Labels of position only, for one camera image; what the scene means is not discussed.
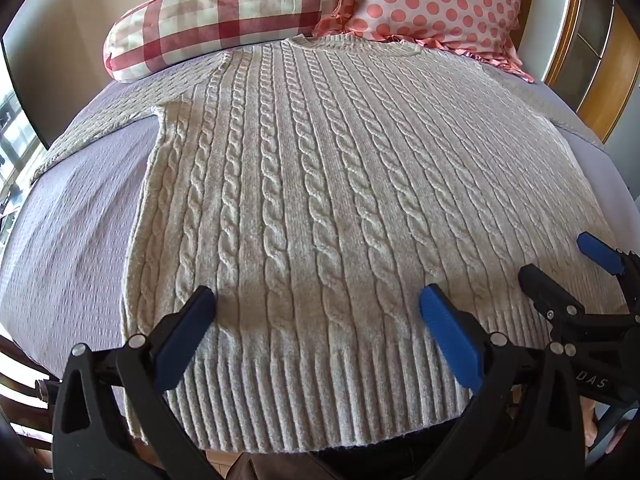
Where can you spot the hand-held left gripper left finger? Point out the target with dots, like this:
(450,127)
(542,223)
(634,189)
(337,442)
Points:
(187,330)

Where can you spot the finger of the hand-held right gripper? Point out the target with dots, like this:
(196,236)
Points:
(542,285)
(597,252)

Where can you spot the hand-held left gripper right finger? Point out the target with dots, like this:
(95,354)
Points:
(447,330)

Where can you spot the person's right hand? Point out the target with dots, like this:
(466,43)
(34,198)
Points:
(592,427)

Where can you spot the lavender bed cover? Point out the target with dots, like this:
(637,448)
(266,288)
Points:
(75,220)

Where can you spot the dark wooden chair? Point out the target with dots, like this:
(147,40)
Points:
(22,390)

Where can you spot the wooden cabinet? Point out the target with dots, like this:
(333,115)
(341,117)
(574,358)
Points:
(617,65)

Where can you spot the window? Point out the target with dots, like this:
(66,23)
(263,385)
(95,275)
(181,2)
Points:
(15,140)

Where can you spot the pink polka dot pillow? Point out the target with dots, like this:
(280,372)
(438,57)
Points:
(440,5)

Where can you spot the red plaid pillow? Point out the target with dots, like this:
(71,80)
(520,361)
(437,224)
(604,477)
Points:
(215,20)

